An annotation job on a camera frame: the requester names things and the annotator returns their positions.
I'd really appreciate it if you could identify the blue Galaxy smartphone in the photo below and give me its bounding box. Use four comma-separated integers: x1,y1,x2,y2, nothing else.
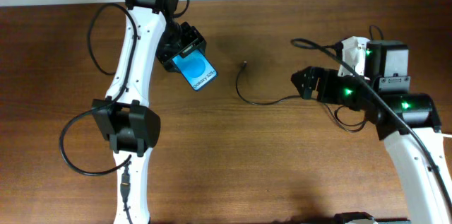
172,49,218,91

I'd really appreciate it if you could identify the black USB charging cable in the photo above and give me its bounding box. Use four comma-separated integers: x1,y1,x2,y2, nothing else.
235,61,368,134

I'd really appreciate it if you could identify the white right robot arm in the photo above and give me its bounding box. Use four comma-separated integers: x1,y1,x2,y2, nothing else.
291,38,451,223

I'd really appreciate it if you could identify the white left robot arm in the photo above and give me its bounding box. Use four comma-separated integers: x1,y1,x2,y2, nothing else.
92,0,218,223

